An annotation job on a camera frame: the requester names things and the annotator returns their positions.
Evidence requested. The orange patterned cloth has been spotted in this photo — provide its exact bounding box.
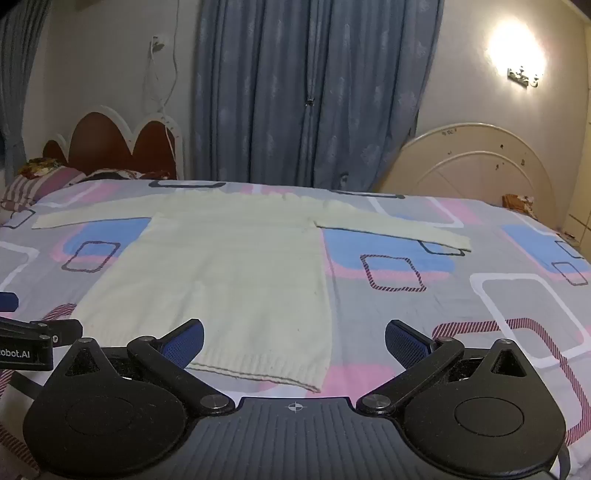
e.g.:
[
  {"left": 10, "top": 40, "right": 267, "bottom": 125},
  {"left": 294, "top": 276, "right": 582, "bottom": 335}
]
[{"left": 502, "top": 193, "right": 540, "bottom": 219}]

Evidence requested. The red headboard with white frame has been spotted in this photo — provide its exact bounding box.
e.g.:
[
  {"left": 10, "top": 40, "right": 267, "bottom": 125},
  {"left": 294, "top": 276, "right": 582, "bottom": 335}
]
[{"left": 42, "top": 105, "right": 185, "bottom": 182}]

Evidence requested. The cream knit sweater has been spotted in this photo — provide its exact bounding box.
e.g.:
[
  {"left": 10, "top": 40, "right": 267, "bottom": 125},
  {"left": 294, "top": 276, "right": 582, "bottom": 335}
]
[{"left": 31, "top": 190, "right": 472, "bottom": 394}]

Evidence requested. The dark floral pillow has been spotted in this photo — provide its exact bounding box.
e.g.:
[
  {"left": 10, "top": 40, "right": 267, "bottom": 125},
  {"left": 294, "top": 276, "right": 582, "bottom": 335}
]
[{"left": 85, "top": 168, "right": 177, "bottom": 184}]

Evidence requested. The white cable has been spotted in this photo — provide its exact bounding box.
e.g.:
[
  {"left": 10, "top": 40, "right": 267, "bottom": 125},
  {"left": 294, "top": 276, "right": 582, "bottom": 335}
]
[{"left": 144, "top": 0, "right": 182, "bottom": 160}]

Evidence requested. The narrow blue curtain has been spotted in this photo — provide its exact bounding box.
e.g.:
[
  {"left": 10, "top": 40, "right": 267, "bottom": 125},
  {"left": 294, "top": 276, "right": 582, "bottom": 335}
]
[{"left": 0, "top": 0, "right": 52, "bottom": 174}]

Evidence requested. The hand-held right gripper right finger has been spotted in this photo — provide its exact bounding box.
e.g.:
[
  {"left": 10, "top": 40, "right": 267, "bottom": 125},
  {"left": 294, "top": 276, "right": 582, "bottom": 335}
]
[{"left": 356, "top": 318, "right": 543, "bottom": 416}]

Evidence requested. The wide blue curtain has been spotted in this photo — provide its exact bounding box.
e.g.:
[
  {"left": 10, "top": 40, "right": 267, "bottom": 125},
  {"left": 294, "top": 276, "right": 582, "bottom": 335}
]
[{"left": 191, "top": 0, "right": 445, "bottom": 191}]

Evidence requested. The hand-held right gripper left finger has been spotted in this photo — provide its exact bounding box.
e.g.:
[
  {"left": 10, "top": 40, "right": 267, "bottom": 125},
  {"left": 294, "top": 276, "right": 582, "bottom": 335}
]
[{"left": 48, "top": 318, "right": 237, "bottom": 417}]

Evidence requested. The striped pillow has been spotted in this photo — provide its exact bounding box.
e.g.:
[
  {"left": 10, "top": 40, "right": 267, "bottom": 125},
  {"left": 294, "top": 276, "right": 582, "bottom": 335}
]
[{"left": 0, "top": 165, "right": 88, "bottom": 214}]

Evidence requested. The patterned bedsheet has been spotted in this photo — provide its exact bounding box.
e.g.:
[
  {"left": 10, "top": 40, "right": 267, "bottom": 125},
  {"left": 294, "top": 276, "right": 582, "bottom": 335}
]
[{"left": 0, "top": 178, "right": 591, "bottom": 480}]

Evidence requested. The wall lamp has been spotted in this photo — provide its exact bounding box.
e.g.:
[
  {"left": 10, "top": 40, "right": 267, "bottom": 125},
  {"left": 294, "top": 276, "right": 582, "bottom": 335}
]
[{"left": 505, "top": 65, "right": 544, "bottom": 88}]

